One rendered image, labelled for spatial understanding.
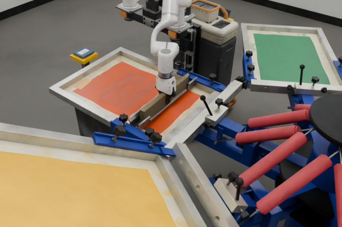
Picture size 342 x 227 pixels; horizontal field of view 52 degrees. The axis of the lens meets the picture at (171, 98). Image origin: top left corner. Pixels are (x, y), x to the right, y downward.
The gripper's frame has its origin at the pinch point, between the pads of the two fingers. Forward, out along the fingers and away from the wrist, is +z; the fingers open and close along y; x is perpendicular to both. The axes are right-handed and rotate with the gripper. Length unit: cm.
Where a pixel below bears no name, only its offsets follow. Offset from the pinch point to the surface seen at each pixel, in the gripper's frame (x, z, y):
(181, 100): -10.7, 6.0, -3.0
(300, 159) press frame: -1, 0, -72
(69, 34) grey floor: -138, 100, 260
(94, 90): 12.4, 6.0, 41.3
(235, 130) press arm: 2.1, -2.4, -42.1
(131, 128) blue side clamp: 26.7, 1.6, 0.5
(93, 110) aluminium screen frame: 27.7, 2.6, 25.4
